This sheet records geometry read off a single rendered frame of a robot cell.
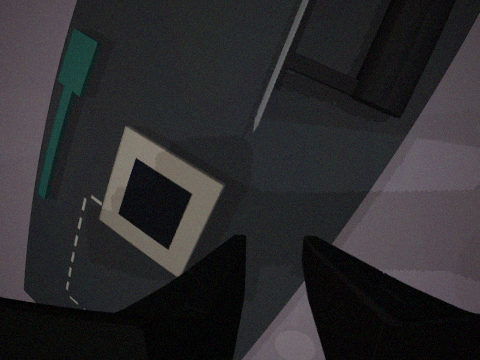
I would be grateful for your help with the beige square tile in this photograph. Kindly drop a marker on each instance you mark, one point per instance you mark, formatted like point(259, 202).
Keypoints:
point(158, 201)

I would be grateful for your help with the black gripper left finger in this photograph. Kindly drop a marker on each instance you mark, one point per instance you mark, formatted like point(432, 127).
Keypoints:
point(194, 317)

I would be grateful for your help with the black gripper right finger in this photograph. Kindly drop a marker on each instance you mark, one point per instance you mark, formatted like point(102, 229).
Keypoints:
point(364, 314)

